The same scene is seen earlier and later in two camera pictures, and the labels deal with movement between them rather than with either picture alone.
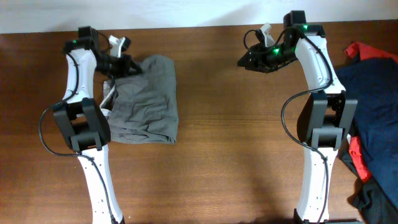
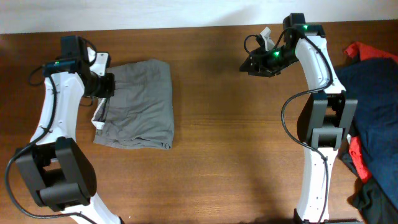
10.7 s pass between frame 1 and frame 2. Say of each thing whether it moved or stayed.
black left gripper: moved
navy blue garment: stayed
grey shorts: stayed
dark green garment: stayed
